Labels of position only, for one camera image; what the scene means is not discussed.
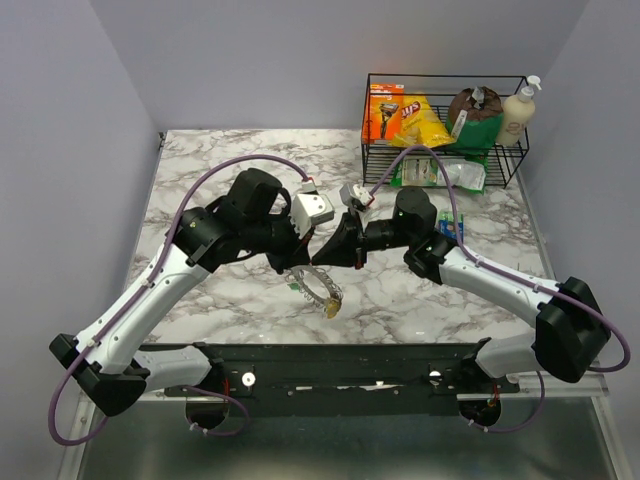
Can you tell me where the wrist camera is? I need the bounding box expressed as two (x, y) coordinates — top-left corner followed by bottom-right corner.
(339, 184), (374, 212)
(289, 193), (335, 238)

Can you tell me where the yellow chips bag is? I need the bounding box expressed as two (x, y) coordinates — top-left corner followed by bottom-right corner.
(390, 95), (455, 149)

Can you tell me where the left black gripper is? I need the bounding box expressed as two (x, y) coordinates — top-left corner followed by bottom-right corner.
(243, 205), (316, 275)

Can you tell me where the orange razor package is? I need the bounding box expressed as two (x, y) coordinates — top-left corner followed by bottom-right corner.
(366, 84), (404, 143)

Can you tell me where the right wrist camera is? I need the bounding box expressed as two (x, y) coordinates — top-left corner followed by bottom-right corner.
(339, 184), (374, 212)

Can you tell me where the brown and green bag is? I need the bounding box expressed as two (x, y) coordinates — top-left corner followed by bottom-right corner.
(445, 86), (504, 156)

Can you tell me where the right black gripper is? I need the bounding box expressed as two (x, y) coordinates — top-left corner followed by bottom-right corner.
(312, 208), (414, 271)

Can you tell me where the green white snack bag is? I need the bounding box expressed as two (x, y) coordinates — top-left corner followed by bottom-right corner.
(390, 156), (486, 193)

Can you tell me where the black wire basket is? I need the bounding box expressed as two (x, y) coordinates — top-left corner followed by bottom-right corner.
(361, 73), (529, 188)

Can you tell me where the cream pump lotion bottle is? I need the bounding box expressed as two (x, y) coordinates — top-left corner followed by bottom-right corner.
(495, 75), (542, 147)

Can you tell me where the blue green small packet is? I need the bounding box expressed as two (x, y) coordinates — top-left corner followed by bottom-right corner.
(436, 211), (464, 240)

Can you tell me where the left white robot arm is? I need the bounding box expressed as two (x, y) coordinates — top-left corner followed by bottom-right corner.
(50, 168), (326, 417)

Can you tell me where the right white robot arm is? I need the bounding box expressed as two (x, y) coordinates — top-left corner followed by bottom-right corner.
(312, 187), (611, 392)

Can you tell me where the round metal keyring disc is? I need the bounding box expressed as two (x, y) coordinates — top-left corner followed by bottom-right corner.
(284, 265), (343, 316)

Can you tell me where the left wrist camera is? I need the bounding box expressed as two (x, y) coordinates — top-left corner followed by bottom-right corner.
(289, 193), (335, 238)

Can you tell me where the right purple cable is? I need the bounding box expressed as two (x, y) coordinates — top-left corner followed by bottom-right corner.
(367, 144), (632, 434)

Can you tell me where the yellow key tag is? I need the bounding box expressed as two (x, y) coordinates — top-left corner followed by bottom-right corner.
(324, 297), (342, 319)

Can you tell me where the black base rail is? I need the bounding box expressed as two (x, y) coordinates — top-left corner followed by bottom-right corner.
(164, 337), (521, 419)

